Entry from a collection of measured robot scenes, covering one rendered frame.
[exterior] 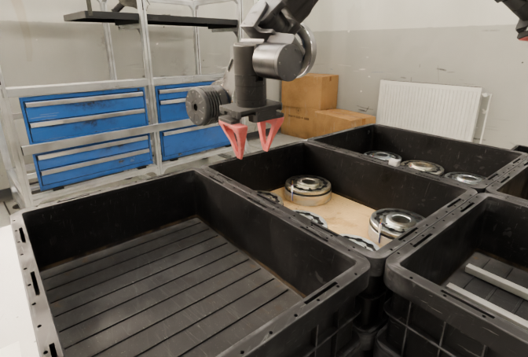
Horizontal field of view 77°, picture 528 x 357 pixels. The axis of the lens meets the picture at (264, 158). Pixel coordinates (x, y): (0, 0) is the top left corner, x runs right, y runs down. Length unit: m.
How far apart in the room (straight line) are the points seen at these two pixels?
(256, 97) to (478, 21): 3.38
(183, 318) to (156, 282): 0.09
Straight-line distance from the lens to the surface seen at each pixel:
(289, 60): 0.54
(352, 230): 0.65
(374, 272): 0.42
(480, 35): 3.84
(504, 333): 0.37
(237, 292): 0.50
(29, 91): 2.28
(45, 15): 3.20
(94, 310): 0.52
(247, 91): 0.59
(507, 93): 3.79
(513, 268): 0.66
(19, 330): 0.75
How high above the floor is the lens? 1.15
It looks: 19 degrees down
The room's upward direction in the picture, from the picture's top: straight up
